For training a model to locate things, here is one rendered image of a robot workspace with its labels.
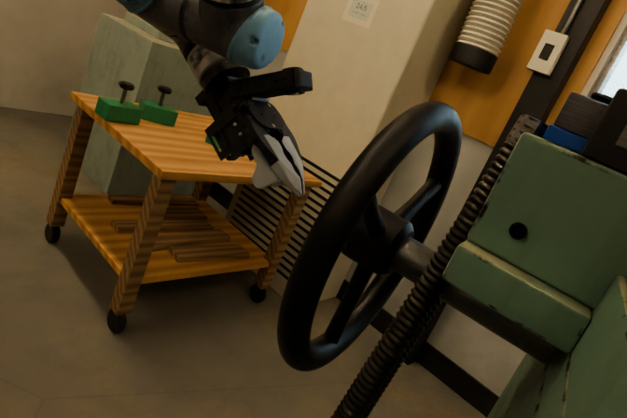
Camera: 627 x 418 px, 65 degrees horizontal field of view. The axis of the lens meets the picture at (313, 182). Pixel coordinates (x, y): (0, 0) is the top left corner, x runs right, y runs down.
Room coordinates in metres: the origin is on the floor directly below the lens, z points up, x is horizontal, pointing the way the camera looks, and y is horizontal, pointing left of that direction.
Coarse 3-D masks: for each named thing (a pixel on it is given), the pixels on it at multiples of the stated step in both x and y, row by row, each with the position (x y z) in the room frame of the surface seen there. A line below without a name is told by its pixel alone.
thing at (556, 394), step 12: (552, 360) 0.35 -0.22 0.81; (564, 360) 0.31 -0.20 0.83; (552, 372) 0.32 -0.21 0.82; (564, 372) 0.28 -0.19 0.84; (552, 384) 0.29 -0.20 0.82; (564, 384) 0.26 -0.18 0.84; (552, 396) 0.27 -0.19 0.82; (564, 396) 0.25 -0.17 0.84; (540, 408) 0.29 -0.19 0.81; (552, 408) 0.25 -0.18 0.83; (564, 408) 0.23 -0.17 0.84
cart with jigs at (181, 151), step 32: (96, 96) 1.54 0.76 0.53; (160, 96) 1.56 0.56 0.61; (128, 128) 1.36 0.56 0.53; (160, 128) 1.49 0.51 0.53; (192, 128) 1.65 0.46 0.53; (64, 160) 1.48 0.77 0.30; (160, 160) 1.21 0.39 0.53; (192, 160) 1.32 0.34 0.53; (224, 160) 1.44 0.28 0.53; (64, 192) 1.48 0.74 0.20; (160, 192) 1.19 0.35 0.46; (96, 224) 1.40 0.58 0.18; (128, 224) 1.45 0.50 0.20; (160, 224) 1.21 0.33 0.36; (192, 224) 1.64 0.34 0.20; (224, 224) 1.80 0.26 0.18; (288, 224) 1.64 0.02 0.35; (128, 256) 1.20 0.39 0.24; (160, 256) 1.38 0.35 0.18; (192, 256) 1.42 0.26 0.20; (224, 256) 1.51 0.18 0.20; (256, 256) 1.65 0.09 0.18; (128, 288) 1.18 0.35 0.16; (256, 288) 1.66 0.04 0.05
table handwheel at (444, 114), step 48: (384, 144) 0.37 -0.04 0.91; (336, 192) 0.35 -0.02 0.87; (432, 192) 0.53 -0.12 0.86; (336, 240) 0.33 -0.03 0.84; (384, 240) 0.43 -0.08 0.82; (288, 288) 0.34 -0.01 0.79; (384, 288) 0.54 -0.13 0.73; (288, 336) 0.34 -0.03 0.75; (336, 336) 0.45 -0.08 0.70; (528, 336) 0.38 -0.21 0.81
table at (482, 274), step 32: (480, 256) 0.34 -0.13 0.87; (480, 288) 0.33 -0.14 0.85; (512, 288) 0.32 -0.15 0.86; (544, 288) 0.32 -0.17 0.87; (608, 288) 0.31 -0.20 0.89; (512, 320) 0.32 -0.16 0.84; (544, 320) 0.31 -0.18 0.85; (576, 320) 0.30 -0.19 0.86; (608, 320) 0.26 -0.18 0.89; (576, 352) 0.29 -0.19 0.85; (608, 352) 0.22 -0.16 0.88; (576, 384) 0.24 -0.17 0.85; (608, 384) 0.19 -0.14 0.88; (576, 416) 0.20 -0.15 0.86; (608, 416) 0.16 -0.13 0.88
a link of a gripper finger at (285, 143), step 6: (282, 138) 0.67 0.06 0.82; (288, 138) 0.68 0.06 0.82; (282, 144) 0.66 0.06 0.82; (288, 144) 0.67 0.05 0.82; (288, 150) 0.66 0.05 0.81; (294, 150) 0.67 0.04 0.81; (288, 156) 0.66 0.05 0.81; (294, 156) 0.66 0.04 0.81; (294, 162) 0.65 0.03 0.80; (300, 162) 0.66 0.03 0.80; (294, 168) 0.65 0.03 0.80; (300, 168) 0.65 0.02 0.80; (300, 174) 0.64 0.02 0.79; (276, 186) 0.67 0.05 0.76
